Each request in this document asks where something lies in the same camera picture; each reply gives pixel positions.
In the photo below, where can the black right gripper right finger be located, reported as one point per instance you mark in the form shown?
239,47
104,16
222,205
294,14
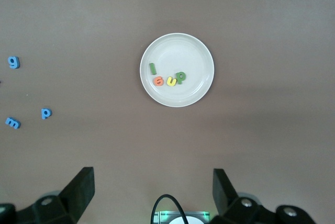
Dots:
227,200

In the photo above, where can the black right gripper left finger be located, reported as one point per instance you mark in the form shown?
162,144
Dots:
76,197

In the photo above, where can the yellow foam letter u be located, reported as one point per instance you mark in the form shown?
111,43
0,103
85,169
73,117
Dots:
171,84

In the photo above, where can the green foam letter p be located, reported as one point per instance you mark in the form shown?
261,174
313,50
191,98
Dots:
180,78

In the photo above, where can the orange foam letter e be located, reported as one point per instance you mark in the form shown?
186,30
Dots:
158,83

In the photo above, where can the green foam letter l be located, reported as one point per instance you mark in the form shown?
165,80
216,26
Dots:
153,69

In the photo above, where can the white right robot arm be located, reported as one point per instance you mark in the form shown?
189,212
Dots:
183,221

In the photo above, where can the blue foam letter p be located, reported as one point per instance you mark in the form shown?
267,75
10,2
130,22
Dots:
44,112

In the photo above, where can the blue foam letter m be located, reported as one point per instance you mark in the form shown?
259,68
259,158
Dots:
12,123

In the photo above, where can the blue foam letter g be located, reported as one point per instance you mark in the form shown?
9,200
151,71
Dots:
13,65

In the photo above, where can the beige round plate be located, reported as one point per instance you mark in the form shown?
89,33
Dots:
183,51

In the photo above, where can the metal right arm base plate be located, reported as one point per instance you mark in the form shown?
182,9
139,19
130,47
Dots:
204,214

